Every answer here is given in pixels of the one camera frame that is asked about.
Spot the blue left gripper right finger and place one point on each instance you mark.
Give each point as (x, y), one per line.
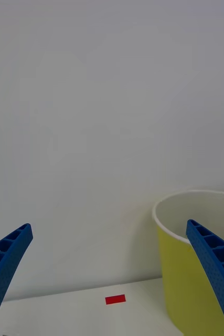
(219, 281)

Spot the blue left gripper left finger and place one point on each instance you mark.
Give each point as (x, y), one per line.
(8, 273)

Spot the yellow-green plastic bin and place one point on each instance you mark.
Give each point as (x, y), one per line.
(180, 283)

